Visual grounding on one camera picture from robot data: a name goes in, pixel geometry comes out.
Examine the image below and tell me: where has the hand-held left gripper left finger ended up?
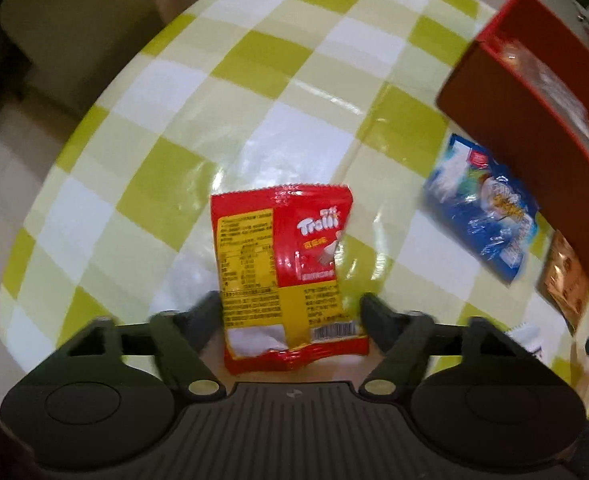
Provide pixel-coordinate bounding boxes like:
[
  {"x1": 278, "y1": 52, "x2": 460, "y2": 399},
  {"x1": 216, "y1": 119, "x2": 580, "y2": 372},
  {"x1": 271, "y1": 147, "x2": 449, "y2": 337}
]
[{"x1": 57, "y1": 290, "x2": 226, "y2": 402}]

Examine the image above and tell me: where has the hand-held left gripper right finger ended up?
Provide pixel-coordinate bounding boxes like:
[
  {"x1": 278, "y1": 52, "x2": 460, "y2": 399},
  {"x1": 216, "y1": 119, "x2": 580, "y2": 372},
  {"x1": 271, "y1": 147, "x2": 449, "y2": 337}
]
[{"x1": 359, "y1": 292, "x2": 536, "y2": 399}]

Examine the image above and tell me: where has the red yellow gummy packet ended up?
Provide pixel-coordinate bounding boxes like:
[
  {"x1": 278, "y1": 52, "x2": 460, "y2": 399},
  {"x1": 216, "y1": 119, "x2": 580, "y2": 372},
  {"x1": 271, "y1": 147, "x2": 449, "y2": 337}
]
[{"x1": 209, "y1": 183, "x2": 370, "y2": 376}]

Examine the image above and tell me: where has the red cardboard box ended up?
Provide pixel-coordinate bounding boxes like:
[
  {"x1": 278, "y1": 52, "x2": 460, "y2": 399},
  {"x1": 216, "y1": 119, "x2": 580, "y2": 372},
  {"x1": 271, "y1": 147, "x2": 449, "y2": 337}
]
[{"x1": 435, "y1": 0, "x2": 589, "y2": 326}]

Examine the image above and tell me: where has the white red snack packet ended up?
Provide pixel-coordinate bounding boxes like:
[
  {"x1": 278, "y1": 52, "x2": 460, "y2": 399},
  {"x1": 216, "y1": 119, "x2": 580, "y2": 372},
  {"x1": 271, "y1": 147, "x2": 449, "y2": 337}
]
[{"x1": 505, "y1": 324, "x2": 546, "y2": 361}]

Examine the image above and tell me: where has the brown snack packet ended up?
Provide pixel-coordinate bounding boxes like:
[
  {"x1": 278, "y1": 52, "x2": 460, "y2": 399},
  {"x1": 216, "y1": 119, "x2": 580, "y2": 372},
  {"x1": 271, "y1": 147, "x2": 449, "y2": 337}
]
[{"x1": 537, "y1": 230, "x2": 589, "y2": 336}]

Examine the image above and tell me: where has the blue snack packet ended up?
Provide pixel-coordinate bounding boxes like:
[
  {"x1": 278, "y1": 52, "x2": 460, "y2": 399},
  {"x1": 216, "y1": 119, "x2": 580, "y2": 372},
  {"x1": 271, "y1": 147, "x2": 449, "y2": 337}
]
[{"x1": 422, "y1": 133, "x2": 540, "y2": 283}]

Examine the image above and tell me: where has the green white checkered tablecloth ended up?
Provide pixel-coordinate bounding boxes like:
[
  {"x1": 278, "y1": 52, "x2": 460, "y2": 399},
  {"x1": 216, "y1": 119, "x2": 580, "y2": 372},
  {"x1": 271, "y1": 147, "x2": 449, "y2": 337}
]
[{"x1": 0, "y1": 0, "x2": 589, "y2": 422}]

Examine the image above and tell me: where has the beige chair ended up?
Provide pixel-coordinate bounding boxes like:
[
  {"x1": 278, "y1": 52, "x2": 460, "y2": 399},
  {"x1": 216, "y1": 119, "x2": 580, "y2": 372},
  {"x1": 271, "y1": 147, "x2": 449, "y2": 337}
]
[{"x1": 0, "y1": 0, "x2": 160, "y2": 88}]

